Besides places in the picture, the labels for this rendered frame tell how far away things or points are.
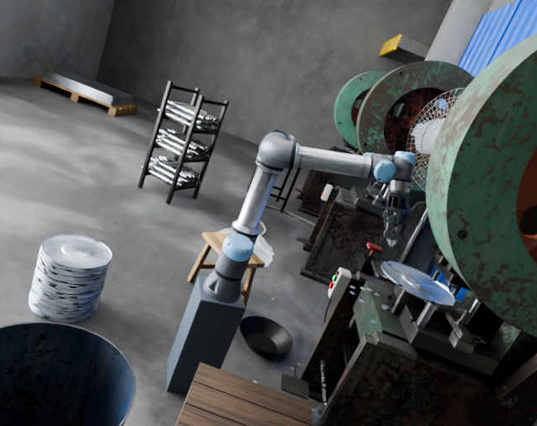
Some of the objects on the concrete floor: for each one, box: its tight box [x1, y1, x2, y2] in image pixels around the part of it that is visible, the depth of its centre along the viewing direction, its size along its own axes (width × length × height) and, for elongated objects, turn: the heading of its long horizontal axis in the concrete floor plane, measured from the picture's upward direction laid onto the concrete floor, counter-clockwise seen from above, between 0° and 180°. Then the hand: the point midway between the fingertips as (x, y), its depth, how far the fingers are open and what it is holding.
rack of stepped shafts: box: [138, 80, 229, 205], centre depth 362 cm, size 43×46×95 cm
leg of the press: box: [293, 271, 386, 398], centre depth 192 cm, size 92×12×90 cm, turn 38°
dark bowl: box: [239, 315, 293, 357], centre depth 218 cm, size 30×30×7 cm
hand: (392, 243), depth 162 cm, fingers closed
